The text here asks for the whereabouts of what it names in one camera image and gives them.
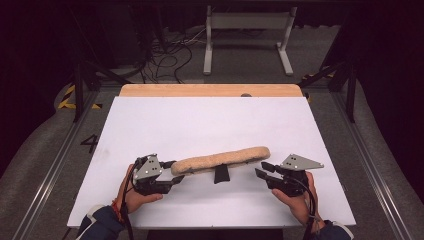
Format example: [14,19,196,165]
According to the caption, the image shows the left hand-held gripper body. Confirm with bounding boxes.
[132,153,175,197]

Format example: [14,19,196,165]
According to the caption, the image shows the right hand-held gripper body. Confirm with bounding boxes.
[265,153,325,198]

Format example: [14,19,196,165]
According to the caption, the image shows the person's right hand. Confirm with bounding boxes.
[271,171,323,228]

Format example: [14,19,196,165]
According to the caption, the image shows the person's left hand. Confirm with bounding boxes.
[114,163,165,215]

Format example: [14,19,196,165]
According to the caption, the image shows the white board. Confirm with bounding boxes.
[67,96,357,230]

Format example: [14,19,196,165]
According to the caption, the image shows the wooden table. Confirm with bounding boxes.
[118,83,304,98]

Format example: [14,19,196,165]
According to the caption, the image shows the yellow black floor tape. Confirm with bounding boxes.
[301,71,335,81]
[57,84,103,111]

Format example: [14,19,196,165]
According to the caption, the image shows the black metal stand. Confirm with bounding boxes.
[68,6,132,123]
[297,59,358,124]

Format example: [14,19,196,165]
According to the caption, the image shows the white metal stand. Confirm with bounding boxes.
[202,4,299,77]

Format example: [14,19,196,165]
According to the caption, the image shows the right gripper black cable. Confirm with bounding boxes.
[292,175,322,240]

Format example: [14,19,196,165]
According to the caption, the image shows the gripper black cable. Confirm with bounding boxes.
[119,157,145,240]
[292,175,322,240]

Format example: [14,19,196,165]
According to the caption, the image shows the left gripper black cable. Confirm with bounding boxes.
[119,157,145,240]

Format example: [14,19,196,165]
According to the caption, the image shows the aluminium rail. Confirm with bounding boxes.
[329,90,415,240]
[12,89,101,240]

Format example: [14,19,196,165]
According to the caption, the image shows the tangle of floor cables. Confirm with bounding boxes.
[141,28,208,85]

